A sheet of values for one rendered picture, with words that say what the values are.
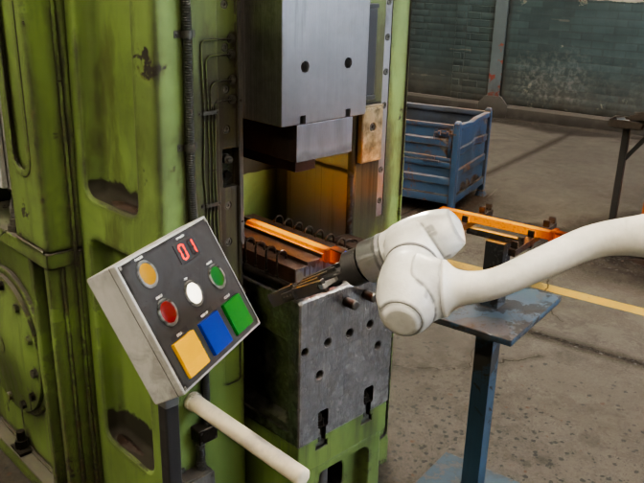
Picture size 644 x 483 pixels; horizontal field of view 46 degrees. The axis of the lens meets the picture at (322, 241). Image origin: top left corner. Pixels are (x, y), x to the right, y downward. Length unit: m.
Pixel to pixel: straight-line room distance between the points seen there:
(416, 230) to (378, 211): 1.00
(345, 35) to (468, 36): 8.05
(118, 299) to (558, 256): 0.81
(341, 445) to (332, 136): 0.93
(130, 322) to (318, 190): 1.06
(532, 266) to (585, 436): 1.98
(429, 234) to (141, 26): 0.83
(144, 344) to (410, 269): 0.53
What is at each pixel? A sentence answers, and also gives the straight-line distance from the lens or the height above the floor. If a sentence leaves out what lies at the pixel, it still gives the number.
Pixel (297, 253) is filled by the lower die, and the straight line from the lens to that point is 2.08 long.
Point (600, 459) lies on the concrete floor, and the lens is 3.17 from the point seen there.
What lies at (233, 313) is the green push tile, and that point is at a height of 1.02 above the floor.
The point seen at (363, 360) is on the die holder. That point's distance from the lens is 2.24.
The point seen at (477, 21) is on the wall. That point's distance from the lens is 9.93.
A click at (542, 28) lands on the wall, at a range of 9.63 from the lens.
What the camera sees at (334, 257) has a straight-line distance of 2.05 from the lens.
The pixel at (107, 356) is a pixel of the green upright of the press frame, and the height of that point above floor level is 0.62.
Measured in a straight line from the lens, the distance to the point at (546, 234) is 2.26.
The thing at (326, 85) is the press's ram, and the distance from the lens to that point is 1.94.
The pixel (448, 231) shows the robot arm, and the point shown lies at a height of 1.28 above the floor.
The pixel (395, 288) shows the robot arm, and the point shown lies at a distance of 1.28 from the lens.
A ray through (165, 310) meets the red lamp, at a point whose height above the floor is 1.10.
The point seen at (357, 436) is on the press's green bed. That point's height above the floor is 0.39.
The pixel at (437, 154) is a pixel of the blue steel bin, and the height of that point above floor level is 0.46.
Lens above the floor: 1.73
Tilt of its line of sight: 20 degrees down
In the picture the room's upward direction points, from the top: 1 degrees clockwise
